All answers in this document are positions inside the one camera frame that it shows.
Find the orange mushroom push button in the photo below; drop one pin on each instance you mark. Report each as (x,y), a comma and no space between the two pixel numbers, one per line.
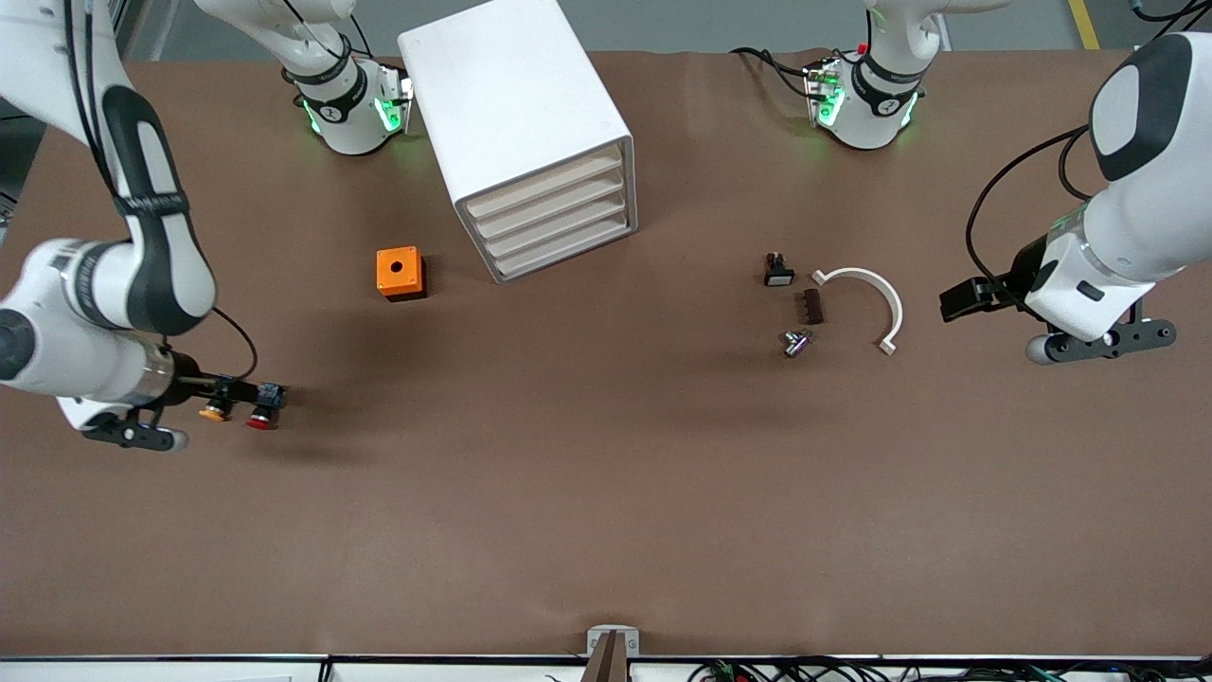
(215,413)

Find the white drawer cabinet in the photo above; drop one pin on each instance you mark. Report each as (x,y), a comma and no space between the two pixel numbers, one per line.
(502,95)

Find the red mushroom push button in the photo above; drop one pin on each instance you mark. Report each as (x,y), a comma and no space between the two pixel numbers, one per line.
(260,420)

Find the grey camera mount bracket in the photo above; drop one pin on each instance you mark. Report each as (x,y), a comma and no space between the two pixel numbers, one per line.
(613,654)

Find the silver selector switch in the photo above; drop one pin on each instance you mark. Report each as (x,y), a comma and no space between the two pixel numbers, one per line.
(795,343)

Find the orange button enclosure box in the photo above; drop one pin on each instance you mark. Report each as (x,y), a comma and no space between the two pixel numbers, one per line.
(388,277)

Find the black switch with white face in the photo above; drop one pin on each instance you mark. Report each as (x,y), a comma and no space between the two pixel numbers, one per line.
(778,275)

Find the white table edge rail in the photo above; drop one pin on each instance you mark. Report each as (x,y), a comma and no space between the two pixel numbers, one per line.
(189,671)

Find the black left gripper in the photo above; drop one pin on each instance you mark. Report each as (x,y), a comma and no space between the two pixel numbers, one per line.
(1021,268)

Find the brown table cover sheet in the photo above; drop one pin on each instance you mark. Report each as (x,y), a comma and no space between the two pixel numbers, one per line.
(606,474)

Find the brown terminal block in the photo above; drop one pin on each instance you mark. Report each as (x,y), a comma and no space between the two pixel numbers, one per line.
(813,307)

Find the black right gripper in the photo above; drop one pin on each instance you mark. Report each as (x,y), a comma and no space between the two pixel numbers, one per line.
(187,380)

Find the white curved plastic bracket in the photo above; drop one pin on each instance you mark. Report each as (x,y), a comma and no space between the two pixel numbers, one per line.
(894,308)

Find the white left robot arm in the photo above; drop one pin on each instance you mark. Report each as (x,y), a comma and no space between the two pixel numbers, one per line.
(1136,218)

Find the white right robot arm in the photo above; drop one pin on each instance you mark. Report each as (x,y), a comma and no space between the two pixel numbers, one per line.
(57,284)

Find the white plastic drawer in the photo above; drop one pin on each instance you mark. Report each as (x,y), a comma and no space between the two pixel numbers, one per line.
(544,228)
(544,206)
(544,184)
(544,251)

